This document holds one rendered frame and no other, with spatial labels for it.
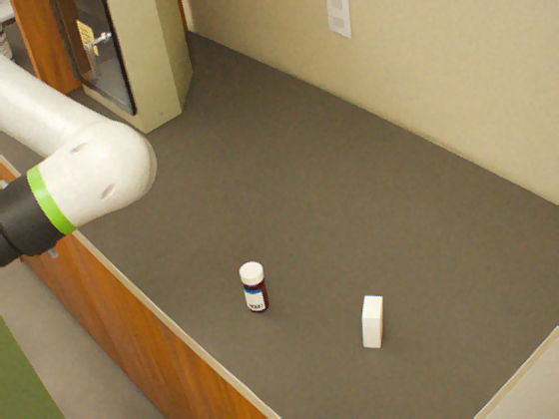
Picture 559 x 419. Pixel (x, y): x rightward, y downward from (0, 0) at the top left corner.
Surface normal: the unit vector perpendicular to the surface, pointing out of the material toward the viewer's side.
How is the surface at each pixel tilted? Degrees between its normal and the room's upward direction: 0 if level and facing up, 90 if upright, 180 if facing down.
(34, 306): 0
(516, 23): 90
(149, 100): 90
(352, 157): 0
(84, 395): 0
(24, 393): 90
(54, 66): 90
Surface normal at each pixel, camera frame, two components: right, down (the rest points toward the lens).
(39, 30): 0.66, 0.43
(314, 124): -0.13, -0.74
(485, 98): -0.74, 0.51
